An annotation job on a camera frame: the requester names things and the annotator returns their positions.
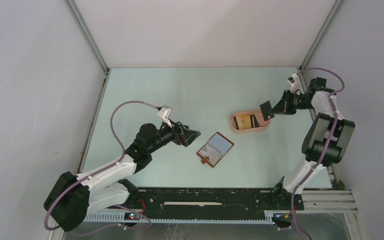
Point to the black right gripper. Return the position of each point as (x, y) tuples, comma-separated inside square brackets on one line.
[(284, 106)]

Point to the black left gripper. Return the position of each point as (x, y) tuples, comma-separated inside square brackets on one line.
[(187, 136)]

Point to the brown leather card holder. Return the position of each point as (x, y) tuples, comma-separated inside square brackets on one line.
[(221, 143)]

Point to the grey white credit card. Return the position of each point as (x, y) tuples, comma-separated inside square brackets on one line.
[(213, 155)]

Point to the pink plastic tray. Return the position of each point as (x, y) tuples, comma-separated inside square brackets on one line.
[(260, 124)]

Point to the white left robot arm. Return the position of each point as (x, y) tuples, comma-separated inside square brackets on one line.
[(73, 197)]

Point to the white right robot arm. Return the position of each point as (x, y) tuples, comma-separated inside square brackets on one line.
[(326, 140)]

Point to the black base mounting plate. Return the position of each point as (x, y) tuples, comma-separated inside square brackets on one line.
[(218, 212)]

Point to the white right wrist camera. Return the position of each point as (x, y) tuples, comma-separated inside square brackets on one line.
[(294, 82)]

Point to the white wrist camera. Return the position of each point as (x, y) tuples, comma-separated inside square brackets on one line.
[(294, 82), (164, 113)]

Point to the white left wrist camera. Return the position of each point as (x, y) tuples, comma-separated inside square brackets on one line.
[(164, 113)]

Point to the aluminium frame rail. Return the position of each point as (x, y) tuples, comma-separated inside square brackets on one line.
[(259, 199)]

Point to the white cable duct strip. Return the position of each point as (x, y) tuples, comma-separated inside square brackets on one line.
[(129, 217)]

